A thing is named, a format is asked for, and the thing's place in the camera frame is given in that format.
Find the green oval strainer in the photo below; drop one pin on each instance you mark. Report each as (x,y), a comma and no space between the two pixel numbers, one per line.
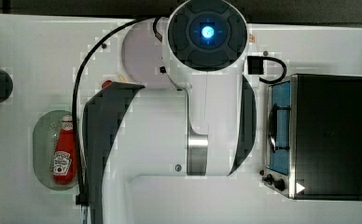
(45,137)

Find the lilac round plate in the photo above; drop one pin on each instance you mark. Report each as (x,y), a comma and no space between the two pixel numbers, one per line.
(141,55)

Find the small red tomato toy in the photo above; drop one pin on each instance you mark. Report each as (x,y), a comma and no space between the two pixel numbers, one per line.
(106,83)

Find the black connector with cable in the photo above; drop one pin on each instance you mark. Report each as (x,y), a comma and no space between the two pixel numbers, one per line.
(255,66)

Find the red plush ketchup bottle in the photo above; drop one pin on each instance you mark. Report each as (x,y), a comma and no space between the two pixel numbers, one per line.
(64,168)

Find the silver black toaster oven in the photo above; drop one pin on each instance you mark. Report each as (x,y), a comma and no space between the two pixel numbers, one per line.
(314,138)

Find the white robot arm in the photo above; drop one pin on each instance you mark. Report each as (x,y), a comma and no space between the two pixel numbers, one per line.
(204,125)

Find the peeled banana toy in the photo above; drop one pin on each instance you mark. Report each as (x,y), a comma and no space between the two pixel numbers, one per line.
(122,79)

